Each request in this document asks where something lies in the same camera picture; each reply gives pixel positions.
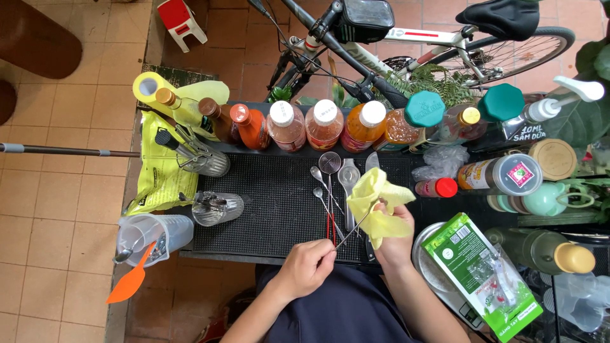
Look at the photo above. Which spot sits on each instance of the person's left hand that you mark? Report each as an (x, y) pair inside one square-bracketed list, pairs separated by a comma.
[(300, 269)]

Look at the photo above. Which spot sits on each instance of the person's right hand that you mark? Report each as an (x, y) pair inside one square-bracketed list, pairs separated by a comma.
[(393, 243)]

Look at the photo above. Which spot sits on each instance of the thin metal bar stirrer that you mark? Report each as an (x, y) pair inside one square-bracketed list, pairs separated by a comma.
[(353, 231)]

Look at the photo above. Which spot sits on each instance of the yellow cleaning cloth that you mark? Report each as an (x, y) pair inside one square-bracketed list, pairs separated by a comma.
[(374, 195)]

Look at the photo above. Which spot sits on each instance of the pair of red sticks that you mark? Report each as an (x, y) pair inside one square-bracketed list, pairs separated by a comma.
[(330, 228)]

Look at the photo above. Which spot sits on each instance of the round metal scale tray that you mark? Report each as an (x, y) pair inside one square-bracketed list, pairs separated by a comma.
[(431, 276)]

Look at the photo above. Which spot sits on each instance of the person's navy clothing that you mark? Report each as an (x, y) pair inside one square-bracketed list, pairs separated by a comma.
[(338, 305)]

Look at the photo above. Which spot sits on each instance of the small bottle with red cap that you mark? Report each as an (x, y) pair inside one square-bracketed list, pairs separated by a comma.
[(436, 187)]

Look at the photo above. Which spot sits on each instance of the green glove packet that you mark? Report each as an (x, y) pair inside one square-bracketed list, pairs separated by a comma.
[(462, 264)]

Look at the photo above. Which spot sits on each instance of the black rubber bar mat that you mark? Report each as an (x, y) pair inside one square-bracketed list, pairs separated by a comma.
[(267, 205)]

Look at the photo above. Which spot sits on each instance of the long metal bar spoon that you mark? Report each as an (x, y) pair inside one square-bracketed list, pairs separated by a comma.
[(317, 174), (318, 193)]

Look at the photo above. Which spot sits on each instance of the steel measuring spoon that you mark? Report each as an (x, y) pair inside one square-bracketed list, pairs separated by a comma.
[(349, 176)]

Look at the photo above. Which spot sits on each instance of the steel knife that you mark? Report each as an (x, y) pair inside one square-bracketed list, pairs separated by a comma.
[(371, 162)]

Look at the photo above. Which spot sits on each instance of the crumpled clear plastic bag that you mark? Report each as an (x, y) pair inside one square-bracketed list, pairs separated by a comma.
[(441, 162)]

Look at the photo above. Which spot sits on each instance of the coil-head metal strainer spoon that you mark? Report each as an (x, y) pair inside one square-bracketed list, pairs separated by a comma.
[(330, 163)]

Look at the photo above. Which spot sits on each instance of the ribbed glass with metal tongs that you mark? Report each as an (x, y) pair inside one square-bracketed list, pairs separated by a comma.
[(217, 208)]

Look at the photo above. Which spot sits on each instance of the stack of pastel cups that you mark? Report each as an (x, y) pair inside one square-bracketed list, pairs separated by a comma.
[(505, 204)]

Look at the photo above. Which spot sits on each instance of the orange syrup bottle white cap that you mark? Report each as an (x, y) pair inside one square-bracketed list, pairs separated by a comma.
[(360, 128)]

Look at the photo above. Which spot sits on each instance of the orange canister with clear lid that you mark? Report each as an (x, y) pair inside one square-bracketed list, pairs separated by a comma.
[(500, 174)]

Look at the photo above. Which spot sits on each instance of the jam jar with teal lid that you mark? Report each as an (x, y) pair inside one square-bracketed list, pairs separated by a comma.
[(414, 114)]

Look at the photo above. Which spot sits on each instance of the peach syrup bottle white cap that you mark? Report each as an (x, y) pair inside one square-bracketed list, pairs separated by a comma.
[(324, 126)]

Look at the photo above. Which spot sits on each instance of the small bottle with gold cap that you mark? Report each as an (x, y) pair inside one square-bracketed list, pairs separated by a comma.
[(460, 124)]

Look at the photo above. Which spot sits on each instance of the dark green bottle tan cap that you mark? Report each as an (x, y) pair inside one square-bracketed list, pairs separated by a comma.
[(533, 247)]

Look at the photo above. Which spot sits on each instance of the pink syrup bottle white cap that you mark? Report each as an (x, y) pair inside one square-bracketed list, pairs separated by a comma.
[(286, 128)]

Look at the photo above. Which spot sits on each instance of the ribbed glass with bar tools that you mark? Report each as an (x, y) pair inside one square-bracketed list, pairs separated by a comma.
[(205, 159)]

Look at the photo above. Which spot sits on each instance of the clear plastic measuring jug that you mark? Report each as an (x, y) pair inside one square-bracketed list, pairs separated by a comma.
[(157, 236)]

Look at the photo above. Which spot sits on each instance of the orange sauce bottle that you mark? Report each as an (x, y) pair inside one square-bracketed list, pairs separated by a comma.
[(252, 128)]

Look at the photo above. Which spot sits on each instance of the mint green teapot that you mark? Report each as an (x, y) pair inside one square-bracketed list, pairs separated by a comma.
[(545, 199)]

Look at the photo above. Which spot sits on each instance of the yellow plastic bag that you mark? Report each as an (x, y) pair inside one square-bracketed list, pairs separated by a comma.
[(159, 183)]

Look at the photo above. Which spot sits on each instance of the green fern plant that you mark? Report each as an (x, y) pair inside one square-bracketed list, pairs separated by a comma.
[(438, 83)]

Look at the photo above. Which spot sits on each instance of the brown sauce bottle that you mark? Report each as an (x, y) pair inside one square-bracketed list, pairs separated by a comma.
[(221, 121)]

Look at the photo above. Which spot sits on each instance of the orange silicone spatula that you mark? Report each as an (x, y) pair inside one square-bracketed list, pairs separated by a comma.
[(127, 283)]

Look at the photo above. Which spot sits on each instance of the dark jar with teal lid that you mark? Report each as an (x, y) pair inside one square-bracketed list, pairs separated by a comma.
[(500, 102)]

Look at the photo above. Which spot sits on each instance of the metal spoon in jug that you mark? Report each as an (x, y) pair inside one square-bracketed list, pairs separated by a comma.
[(122, 256)]

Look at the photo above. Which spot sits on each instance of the round wooden lid jar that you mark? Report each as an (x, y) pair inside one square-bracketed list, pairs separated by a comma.
[(553, 158)]

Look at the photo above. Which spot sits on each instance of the clear plastic containers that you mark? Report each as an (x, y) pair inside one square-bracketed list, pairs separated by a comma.
[(581, 300)]

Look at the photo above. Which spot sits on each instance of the white pump dispenser bottle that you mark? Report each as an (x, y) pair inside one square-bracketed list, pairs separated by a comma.
[(541, 112)]

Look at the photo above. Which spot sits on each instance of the clear bottle with gold cap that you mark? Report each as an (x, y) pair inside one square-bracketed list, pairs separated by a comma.
[(183, 109)]

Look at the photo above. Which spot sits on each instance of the white black bicycle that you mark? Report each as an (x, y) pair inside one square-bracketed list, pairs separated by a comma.
[(429, 45)]

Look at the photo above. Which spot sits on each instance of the dark green doormat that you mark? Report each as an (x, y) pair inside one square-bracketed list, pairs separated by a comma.
[(176, 74)]

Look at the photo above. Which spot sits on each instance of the large-leaf green plant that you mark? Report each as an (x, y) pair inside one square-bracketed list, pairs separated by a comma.
[(584, 109)]

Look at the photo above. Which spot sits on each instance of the yellow roll of cloths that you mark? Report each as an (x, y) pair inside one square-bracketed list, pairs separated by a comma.
[(150, 88)]

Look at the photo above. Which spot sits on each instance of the grey metal pole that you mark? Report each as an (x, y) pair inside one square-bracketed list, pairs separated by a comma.
[(57, 151)]

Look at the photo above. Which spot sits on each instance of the red white plastic stool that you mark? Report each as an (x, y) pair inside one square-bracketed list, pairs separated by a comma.
[(181, 24)]

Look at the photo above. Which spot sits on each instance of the brown wooden furniture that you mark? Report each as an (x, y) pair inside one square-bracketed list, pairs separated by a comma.
[(33, 38)]

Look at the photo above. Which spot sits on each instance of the black bicycle frame bag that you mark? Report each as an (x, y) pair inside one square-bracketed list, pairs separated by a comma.
[(364, 19)]

